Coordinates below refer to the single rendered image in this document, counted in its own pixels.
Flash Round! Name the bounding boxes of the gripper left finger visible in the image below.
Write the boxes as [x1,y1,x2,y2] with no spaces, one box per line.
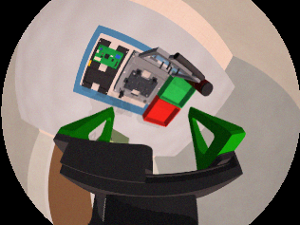
[57,106,115,142]

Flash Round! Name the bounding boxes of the green bin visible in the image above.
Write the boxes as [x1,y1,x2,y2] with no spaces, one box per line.
[158,75,196,108]

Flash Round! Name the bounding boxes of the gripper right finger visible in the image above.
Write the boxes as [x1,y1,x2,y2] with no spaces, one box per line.
[188,106,246,170]

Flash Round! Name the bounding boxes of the red bin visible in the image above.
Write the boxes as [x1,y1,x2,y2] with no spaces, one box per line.
[142,95,180,127]

